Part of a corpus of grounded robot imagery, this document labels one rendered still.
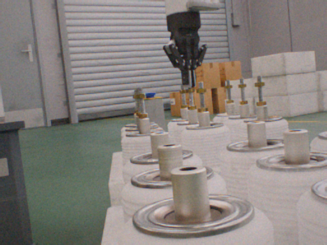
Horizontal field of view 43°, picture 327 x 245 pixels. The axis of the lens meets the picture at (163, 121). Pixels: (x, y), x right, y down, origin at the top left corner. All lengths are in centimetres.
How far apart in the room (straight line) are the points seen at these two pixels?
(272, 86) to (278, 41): 398
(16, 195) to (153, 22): 608
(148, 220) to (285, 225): 15
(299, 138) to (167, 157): 12
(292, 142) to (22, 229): 67
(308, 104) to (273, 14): 415
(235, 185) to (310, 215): 22
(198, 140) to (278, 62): 290
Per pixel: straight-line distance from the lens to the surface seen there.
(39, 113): 606
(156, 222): 25
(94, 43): 635
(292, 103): 363
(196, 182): 25
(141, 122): 79
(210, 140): 77
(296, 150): 39
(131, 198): 35
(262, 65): 376
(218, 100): 492
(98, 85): 631
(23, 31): 613
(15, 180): 92
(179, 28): 90
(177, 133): 90
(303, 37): 730
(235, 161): 48
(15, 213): 93
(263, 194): 37
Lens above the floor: 33
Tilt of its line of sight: 4 degrees down
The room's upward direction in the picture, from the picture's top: 6 degrees counter-clockwise
